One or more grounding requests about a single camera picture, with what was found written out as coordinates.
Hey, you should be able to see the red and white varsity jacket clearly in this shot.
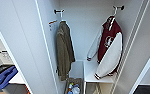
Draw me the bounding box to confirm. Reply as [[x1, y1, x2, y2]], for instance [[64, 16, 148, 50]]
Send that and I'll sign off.
[[86, 15, 124, 81]]

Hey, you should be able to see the white clothes hanger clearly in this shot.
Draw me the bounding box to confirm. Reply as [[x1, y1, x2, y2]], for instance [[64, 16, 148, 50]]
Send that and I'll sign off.
[[106, 13, 118, 28]]

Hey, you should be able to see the dark olive jacket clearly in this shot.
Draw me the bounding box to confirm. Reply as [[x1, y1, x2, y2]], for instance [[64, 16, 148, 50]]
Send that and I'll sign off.
[[54, 20, 76, 83]]

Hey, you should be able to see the white wardrobe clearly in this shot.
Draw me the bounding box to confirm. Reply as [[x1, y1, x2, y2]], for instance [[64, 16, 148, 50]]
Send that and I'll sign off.
[[35, 0, 150, 94]]

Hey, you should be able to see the small orange label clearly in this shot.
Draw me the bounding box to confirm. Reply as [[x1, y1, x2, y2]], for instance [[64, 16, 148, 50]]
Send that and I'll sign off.
[[48, 20, 59, 26]]

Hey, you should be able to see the dark storage basket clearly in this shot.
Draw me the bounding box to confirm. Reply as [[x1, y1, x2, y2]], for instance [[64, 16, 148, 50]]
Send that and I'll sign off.
[[64, 77, 84, 94]]

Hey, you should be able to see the pale plastic bottle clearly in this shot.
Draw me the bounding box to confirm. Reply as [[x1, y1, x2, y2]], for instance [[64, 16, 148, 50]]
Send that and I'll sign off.
[[70, 83, 82, 94]]

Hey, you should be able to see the blue plastic tray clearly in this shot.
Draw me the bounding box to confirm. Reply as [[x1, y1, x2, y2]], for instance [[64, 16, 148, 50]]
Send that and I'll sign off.
[[0, 65, 19, 92]]

